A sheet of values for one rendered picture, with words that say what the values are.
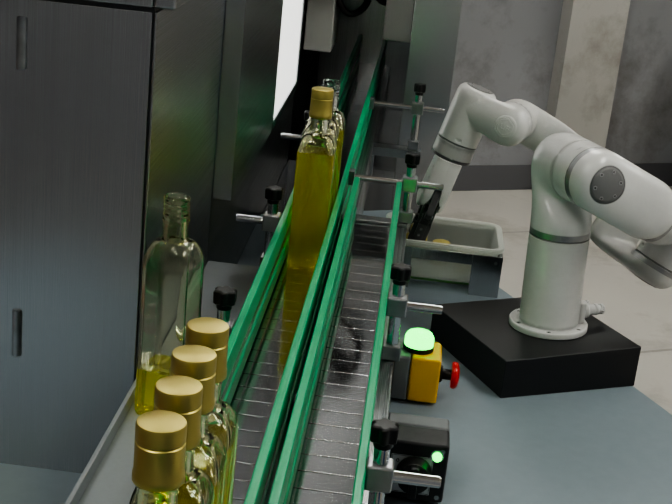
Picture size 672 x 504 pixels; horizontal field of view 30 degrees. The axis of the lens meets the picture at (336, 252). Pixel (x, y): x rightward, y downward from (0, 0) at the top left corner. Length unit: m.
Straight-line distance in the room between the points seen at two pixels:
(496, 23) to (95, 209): 4.31
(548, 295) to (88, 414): 0.78
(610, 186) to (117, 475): 0.89
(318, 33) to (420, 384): 1.48
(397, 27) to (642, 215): 1.33
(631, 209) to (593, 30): 3.96
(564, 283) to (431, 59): 1.16
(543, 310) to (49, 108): 0.89
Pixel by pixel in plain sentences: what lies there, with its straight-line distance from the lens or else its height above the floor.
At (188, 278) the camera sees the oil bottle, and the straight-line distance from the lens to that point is 1.39.
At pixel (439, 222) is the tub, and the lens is 2.44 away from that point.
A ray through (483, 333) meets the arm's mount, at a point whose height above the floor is 0.81.
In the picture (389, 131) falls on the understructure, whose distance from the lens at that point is 3.50.
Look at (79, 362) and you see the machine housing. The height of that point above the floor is 0.90.
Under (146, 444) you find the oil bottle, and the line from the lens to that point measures 0.84.
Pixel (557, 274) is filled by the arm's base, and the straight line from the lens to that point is 1.98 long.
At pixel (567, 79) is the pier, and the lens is 5.83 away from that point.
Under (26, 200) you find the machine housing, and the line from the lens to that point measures 1.50.
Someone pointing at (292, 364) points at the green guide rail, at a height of 0.97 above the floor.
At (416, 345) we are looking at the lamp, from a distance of 1.83.
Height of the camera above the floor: 1.55
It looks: 19 degrees down
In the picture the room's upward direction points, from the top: 6 degrees clockwise
